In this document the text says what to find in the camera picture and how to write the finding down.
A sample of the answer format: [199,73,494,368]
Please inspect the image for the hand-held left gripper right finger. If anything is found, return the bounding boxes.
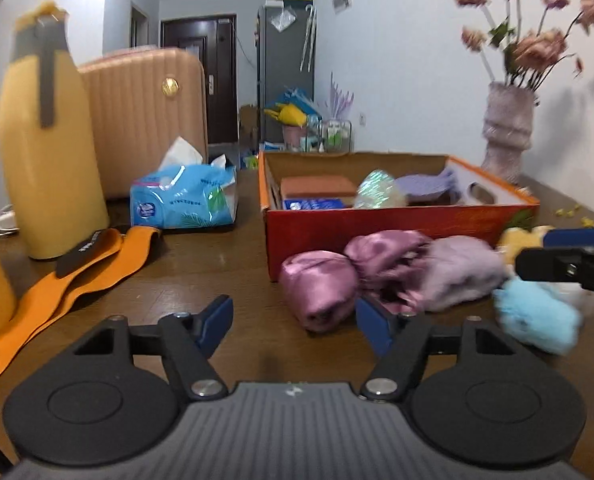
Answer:
[355,296,518,403]

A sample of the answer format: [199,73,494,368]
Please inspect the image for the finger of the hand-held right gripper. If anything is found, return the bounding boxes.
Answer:
[516,246,594,309]
[544,225,594,250]

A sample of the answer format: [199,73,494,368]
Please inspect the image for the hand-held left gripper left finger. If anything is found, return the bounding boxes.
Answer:
[72,294,235,402]

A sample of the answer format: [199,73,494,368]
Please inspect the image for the light blue fluffy towel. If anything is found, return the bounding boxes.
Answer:
[493,277,582,356]

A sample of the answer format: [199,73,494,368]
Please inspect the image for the pink satin cloth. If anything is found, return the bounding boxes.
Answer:
[278,230,434,333]

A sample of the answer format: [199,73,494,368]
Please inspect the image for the red cardboard box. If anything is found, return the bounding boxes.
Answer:
[258,150,541,282]

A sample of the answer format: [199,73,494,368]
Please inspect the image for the small blue packet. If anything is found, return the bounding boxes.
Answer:
[283,196,355,210]

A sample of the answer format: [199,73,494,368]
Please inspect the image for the iridescent plastic bag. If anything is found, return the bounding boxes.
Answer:
[353,170,408,209]

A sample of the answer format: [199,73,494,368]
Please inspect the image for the brown layered sponge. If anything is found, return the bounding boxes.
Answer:
[280,175,358,198]

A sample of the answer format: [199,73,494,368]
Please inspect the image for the scattered yellow petals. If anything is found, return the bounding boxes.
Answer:
[554,204,594,226]

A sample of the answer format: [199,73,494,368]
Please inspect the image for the yellow plush toy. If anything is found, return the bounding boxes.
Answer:
[497,226,555,266]

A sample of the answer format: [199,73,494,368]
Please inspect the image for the mauve fluffy cloth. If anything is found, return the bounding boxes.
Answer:
[422,237,508,311]

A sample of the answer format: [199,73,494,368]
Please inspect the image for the blue tissue pack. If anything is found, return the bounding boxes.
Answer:
[129,136,238,230]

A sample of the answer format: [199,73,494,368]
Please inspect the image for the pink ceramic vase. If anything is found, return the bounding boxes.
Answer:
[481,82,535,184]

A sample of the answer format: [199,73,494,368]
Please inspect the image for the clear glass jar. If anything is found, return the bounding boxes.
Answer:
[322,117,352,153]

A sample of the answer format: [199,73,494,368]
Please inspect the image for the brown cardboard carton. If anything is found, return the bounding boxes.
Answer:
[239,105,258,143]

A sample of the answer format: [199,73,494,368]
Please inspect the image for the dried pink roses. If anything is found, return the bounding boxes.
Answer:
[452,0,594,93]

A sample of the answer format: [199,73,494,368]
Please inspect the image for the pink bucket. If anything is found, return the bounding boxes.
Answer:
[283,125,308,151]

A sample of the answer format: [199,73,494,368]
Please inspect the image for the pink suitcase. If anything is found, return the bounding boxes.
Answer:
[77,47,208,201]

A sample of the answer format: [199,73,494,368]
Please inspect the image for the yellow and blue bags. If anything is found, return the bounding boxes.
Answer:
[264,89,322,128]

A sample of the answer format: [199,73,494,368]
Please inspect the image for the yellow thermos jug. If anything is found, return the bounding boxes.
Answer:
[0,1,110,261]

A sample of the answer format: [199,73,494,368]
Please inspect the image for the purple feather decoration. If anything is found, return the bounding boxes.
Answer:
[327,72,355,120]

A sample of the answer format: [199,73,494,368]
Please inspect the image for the dark brown door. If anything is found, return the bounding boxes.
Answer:
[161,14,238,143]

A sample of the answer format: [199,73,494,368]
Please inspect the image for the white power adapter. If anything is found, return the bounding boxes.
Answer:
[0,205,20,237]

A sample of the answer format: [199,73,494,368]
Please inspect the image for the grey refrigerator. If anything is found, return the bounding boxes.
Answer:
[257,2,316,143]

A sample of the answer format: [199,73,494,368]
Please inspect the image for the white umbrella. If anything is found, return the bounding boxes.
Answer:
[300,5,318,72]

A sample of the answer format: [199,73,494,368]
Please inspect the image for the orange strap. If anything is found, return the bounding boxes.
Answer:
[0,225,165,383]

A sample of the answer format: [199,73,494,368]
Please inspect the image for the black strap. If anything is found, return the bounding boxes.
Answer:
[56,229,124,279]

